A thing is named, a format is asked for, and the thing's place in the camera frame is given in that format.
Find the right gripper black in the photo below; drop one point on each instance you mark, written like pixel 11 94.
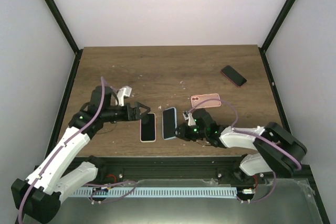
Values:
pixel 182 129

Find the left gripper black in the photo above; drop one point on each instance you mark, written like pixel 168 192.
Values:
pixel 136 113

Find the beige phone case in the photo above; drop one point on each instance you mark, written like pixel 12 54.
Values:
pixel 140 129

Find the white phone black screen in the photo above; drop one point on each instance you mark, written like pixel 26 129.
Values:
pixel 147 127

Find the blue phone black screen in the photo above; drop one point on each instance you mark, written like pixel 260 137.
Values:
pixel 168 121

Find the light blue phone case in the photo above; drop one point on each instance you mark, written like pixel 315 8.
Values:
pixel 175 119

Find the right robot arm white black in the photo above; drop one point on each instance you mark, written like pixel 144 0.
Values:
pixel 277 150

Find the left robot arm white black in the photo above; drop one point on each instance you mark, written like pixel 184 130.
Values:
pixel 41 194

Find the pink phone case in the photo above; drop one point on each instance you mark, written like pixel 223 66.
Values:
pixel 205 101

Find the red phone black screen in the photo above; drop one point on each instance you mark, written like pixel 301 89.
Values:
pixel 235 77

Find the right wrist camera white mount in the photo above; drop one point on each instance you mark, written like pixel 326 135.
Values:
pixel 189 118

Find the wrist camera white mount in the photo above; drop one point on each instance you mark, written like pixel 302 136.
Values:
pixel 189 118
pixel 122 94

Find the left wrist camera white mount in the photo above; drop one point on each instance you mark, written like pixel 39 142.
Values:
pixel 122 94

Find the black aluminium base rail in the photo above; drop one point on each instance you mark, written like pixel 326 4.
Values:
pixel 223 169

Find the left black table edge rail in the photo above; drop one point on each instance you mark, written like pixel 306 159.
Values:
pixel 64 102

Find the black table edge rail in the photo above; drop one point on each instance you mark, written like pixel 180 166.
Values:
pixel 64 102
pixel 274 90

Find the light blue slotted cable duct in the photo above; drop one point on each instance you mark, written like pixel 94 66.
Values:
pixel 159 192

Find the right black table edge rail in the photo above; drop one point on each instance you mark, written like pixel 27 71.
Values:
pixel 274 90

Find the left black frame post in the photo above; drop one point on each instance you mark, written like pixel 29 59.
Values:
pixel 62 25

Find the black frame post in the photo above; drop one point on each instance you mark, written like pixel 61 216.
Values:
pixel 62 25
pixel 278 23

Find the right black frame post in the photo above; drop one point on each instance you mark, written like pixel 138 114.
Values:
pixel 278 23

